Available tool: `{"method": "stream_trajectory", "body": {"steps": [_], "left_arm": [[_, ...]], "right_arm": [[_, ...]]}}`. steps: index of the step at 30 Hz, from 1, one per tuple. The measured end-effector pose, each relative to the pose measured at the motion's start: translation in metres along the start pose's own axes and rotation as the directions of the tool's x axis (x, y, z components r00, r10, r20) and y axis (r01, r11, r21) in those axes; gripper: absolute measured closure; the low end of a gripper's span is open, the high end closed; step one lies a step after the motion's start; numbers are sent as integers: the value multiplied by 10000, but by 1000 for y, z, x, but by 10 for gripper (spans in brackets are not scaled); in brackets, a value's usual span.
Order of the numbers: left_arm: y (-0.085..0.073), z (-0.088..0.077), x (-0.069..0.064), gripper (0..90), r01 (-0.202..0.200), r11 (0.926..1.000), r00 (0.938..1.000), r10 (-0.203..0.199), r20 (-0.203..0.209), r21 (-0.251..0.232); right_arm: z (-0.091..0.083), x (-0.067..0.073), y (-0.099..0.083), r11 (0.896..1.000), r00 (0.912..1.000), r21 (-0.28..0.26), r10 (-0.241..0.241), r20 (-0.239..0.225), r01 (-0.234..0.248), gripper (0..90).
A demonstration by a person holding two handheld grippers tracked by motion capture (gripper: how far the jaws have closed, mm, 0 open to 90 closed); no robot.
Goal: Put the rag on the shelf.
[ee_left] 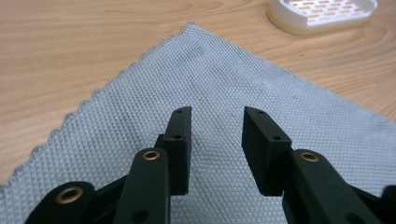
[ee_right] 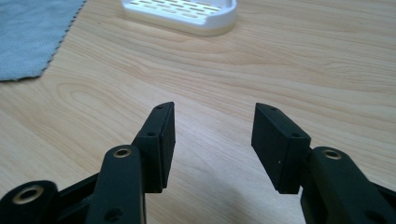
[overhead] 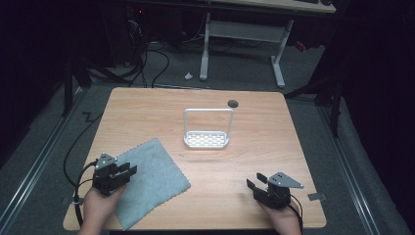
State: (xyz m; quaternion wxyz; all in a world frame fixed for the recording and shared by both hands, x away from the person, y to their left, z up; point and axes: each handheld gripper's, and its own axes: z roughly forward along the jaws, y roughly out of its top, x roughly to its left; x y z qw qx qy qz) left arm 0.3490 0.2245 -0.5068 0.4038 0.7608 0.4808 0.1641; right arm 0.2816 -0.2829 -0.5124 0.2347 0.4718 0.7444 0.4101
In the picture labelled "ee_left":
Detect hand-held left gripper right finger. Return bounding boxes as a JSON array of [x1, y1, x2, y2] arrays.
[[241, 105, 383, 224]]

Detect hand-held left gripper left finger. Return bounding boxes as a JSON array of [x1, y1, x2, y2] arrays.
[[112, 105, 193, 224]]

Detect grey textured cloth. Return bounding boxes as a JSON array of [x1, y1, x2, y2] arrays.
[[0, 21, 396, 224]]

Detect white soap dish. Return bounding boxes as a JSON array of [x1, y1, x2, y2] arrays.
[[266, 0, 379, 36]]

